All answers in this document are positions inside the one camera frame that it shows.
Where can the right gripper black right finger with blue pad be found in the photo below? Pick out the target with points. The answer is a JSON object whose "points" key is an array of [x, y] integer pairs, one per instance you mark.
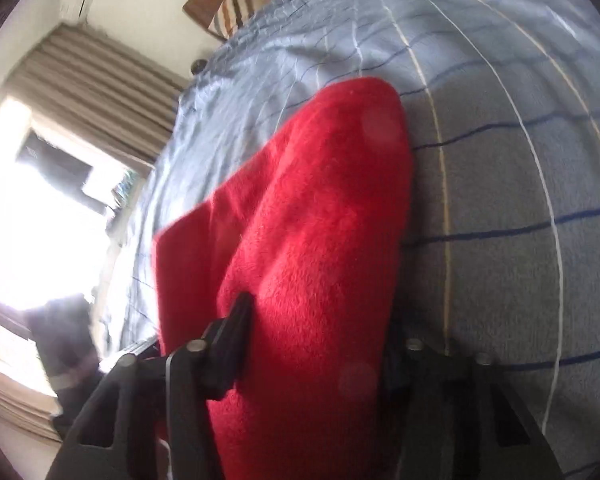
{"points": [[451, 417]]}

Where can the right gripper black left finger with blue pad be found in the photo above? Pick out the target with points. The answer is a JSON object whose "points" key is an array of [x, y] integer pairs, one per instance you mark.
{"points": [[115, 434]]}

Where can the blue plaid duvet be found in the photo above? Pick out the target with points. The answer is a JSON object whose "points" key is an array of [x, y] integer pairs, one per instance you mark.
{"points": [[503, 101]]}

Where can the clothes pile on windowsill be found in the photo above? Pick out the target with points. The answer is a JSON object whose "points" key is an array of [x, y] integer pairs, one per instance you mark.
{"points": [[122, 191]]}

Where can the striped brown pillow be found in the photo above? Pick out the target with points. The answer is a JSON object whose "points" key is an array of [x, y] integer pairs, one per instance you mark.
{"points": [[232, 15]]}

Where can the small black bedside clock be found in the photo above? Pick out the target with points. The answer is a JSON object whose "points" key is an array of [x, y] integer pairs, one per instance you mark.
{"points": [[198, 66]]}

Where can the red fleece garment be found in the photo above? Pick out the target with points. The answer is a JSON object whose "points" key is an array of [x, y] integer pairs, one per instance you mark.
{"points": [[311, 227]]}

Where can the beige curtain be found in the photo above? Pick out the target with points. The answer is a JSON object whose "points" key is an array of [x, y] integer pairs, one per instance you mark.
{"points": [[103, 92]]}

